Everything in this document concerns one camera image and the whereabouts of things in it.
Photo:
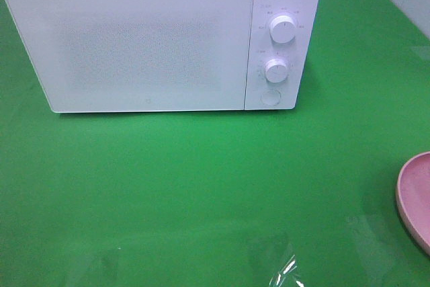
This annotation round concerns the round door release button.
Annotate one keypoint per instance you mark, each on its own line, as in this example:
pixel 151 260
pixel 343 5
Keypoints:
pixel 271 97

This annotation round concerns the white microwave door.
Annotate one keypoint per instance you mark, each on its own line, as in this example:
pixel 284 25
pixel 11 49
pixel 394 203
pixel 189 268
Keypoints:
pixel 137 55

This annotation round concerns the pink round plate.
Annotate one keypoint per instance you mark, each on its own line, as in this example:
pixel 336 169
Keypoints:
pixel 412 198

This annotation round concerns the lower white microwave knob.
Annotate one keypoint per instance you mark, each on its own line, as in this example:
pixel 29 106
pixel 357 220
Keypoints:
pixel 276 70

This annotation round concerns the white microwave knob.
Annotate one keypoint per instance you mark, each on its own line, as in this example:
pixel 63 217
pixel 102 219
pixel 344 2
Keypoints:
pixel 282 28
pixel 276 70

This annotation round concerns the green table cloth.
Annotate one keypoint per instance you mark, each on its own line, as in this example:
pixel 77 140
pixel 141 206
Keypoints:
pixel 224 198

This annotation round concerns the upper white microwave knob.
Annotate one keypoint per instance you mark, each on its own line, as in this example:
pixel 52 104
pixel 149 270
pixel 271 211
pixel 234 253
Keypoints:
pixel 282 28

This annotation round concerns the clear plastic film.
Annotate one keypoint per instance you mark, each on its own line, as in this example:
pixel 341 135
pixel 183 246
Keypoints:
pixel 288 275

